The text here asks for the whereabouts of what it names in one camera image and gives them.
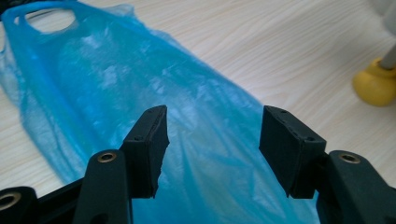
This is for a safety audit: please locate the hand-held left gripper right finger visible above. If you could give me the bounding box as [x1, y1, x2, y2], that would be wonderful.
[259, 105, 327, 200]

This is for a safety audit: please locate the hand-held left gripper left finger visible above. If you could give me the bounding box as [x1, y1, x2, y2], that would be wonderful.
[120, 105, 170, 200]

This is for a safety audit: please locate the blue plastic bag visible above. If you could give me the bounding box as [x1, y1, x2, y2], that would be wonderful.
[0, 0, 321, 224]

